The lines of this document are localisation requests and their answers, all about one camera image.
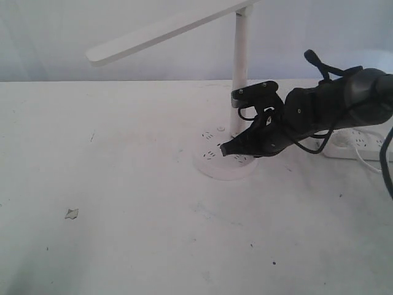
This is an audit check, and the white desk lamp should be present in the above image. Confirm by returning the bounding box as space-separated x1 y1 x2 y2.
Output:
85 1 257 181

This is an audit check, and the black camera cable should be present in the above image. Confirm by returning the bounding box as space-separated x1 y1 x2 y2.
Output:
238 50 393 197

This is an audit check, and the white power cable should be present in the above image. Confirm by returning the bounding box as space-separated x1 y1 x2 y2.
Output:
352 130 388 175

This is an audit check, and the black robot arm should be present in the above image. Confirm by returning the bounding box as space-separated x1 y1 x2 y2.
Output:
220 68 392 158

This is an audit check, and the white power strip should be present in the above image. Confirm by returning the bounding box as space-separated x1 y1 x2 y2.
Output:
322 128 384 162

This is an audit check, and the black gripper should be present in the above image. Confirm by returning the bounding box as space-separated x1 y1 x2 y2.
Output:
220 87 330 158

